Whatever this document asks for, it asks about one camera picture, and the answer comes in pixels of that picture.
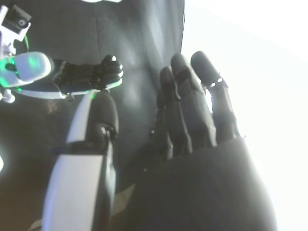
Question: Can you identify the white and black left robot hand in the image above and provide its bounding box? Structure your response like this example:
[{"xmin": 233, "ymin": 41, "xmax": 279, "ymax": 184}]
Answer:
[{"xmin": 42, "ymin": 50, "xmax": 279, "ymax": 231}]

